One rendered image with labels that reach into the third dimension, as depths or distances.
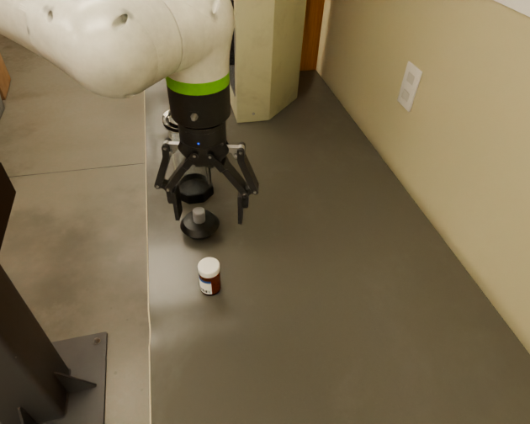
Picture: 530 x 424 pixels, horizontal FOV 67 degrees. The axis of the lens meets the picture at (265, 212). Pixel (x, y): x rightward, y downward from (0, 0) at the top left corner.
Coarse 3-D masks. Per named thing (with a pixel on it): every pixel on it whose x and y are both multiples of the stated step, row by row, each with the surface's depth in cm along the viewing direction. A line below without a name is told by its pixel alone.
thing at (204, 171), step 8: (168, 112) 92; (168, 120) 89; (176, 128) 87; (168, 136) 93; (176, 136) 90; (176, 152) 93; (176, 160) 95; (176, 168) 97; (192, 168) 95; (200, 168) 96; (208, 168) 99; (184, 176) 97; (192, 176) 97; (200, 176) 98; (208, 176) 100; (184, 184) 99; (192, 184) 99; (200, 184) 99; (208, 184) 102; (184, 192) 101; (192, 192) 100; (200, 192) 101
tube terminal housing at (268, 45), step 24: (240, 0) 107; (264, 0) 109; (288, 0) 115; (240, 24) 112; (264, 24) 113; (288, 24) 121; (240, 48) 116; (264, 48) 118; (288, 48) 127; (240, 72) 121; (264, 72) 123; (288, 72) 133; (240, 96) 126; (264, 96) 128; (288, 96) 140; (240, 120) 132
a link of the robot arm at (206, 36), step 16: (176, 0) 45; (192, 0) 46; (208, 0) 48; (224, 0) 49; (176, 16) 45; (192, 16) 46; (208, 16) 48; (224, 16) 50; (192, 32) 47; (208, 32) 49; (224, 32) 50; (192, 48) 48; (208, 48) 50; (224, 48) 52; (192, 64) 51; (208, 64) 52; (224, 64) 54; (176, 80) 54; (192, 80) 54; (208, 80) 54; (224, 80) 56
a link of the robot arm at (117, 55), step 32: (0, 0) 46; (32, 0) 43; (64, 0) 42; (96, 0) 40; (128, 0) 42; (160, 0) 44; (0, 32) 50; (32, 32) 44; (64, 32) 40; (96, 32) 39; (128, 32) 40; (160, 32) 43; (64, 64) 43; (96, 64) 40; (128, 64) 41; (160, 64) 45; (128, 96) 46
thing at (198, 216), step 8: (200, 208) 92; (184, 216) 94; (192, 216) 94; (200, 216) 91; (208, 216) 94; (216, 216) 96; (184, 224) 92; (192, 224) 92; (200, 224) 92; (208, 224) 92; (216, 224) 93; (184, 232) 92; (192, 232) 91; (200, 232) 91; (208, 232) 91
